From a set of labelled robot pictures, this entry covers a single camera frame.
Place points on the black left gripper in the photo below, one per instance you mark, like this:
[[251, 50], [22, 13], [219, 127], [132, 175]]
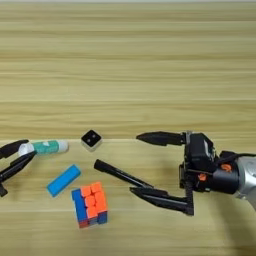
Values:
[[2, 190]]

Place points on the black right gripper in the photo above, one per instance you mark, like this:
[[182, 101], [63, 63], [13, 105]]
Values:
[[206, 176]]

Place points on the teal and white glue stick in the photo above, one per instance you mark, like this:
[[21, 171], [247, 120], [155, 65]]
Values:
[[46, 147]]

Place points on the blue rectangular block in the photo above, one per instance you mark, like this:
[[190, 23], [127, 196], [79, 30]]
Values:
[[63, 180]]

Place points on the small black and white cube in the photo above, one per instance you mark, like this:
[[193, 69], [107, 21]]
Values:
[[91, 139]]

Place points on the orange and blue puzzle cube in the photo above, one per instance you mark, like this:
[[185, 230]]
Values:
[[90, 204]]

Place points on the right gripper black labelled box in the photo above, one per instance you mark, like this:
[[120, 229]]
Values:
[[201, 148]]

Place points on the black marker pen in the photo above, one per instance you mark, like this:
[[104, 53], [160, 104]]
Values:
[[116, 172]]

